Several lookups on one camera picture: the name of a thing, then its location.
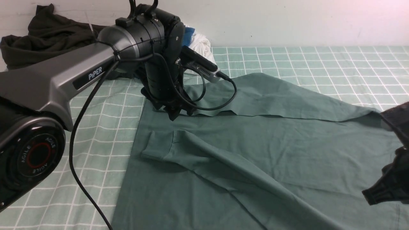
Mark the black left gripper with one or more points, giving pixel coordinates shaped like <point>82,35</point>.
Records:
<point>163,85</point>

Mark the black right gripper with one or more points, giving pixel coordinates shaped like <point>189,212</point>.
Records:
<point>394,182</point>

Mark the green long-sleeve top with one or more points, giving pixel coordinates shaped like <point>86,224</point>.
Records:
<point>278,157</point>

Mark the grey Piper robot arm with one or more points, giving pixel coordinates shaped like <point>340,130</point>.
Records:
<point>42,101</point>

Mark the white garment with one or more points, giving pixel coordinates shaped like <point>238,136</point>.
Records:
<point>202,46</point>

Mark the blue garment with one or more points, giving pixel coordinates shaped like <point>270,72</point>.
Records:
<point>187,37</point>

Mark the green checked table cloth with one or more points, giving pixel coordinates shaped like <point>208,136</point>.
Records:
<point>373,76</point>

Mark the dark olive hoodie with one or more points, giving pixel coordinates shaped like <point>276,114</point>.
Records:
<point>49,35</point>

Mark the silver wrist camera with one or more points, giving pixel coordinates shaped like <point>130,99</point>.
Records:
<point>191,60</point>

